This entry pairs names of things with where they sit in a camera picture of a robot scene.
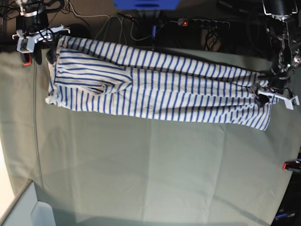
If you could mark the blue white striped t-shirt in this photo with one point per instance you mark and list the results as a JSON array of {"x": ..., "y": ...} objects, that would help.
[{"x": 110, "y": 78}]

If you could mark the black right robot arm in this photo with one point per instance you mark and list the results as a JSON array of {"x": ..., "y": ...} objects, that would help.
[{"x": 29, "y": 8}]

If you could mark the red black clamp right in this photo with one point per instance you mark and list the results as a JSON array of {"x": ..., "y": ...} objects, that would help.
[{"x": 293, "y": 166}]

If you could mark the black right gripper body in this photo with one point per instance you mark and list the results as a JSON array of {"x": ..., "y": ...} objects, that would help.
[{"x": 37, "y": 23}]

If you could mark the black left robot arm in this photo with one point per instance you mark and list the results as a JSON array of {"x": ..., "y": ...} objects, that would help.
[{"x": 285, "y": 38}]

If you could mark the black power strip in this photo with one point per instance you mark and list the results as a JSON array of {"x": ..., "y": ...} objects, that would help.
[{"x": 203, "y": 23}]

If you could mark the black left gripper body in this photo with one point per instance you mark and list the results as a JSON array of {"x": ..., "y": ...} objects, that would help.
[{"x": 274, "y": 81}]

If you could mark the blue box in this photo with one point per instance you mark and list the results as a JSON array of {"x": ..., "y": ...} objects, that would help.
[{"x": 146, "y": 4}]

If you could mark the black round stool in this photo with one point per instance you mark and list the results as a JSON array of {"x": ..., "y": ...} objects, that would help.
[{"x": 78, "y": 30}]

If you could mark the red black clamp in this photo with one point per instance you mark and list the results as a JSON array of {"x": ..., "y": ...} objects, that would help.
[
  {"x": 26, "y": 59},
  {"x": 153, "y": 36},
  {"x": 293, "y": 166}
]

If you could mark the red black clamp left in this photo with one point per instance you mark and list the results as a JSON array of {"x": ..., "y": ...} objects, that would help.
[{"x": 26, "y": 59}]

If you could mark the red black clamp centre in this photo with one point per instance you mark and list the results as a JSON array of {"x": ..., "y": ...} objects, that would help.
[{"x": 153, "y": 36}]

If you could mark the white bin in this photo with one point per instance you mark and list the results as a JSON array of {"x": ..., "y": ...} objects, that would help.
[{"x": 27, "y": 210}]

